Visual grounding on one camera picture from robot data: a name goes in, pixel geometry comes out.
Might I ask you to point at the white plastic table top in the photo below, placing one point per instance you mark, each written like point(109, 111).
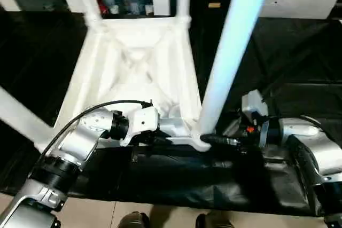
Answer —
point(133, 41)

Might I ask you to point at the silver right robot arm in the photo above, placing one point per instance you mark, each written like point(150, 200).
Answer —
point(320, 153)

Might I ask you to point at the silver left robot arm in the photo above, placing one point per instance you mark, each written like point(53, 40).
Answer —
point(77, 142)

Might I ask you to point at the black padded work mat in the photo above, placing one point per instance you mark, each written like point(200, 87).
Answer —
point(294, 51)

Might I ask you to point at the small white jar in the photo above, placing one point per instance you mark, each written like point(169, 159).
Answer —
point(115, 9)
point(149, 9)

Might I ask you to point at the patterned white jar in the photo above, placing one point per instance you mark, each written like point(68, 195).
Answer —
point(134, 7)

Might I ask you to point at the red bottle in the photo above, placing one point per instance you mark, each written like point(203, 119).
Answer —
point(101, 5)

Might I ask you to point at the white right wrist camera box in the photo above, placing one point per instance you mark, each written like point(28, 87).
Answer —
point(253, 102)

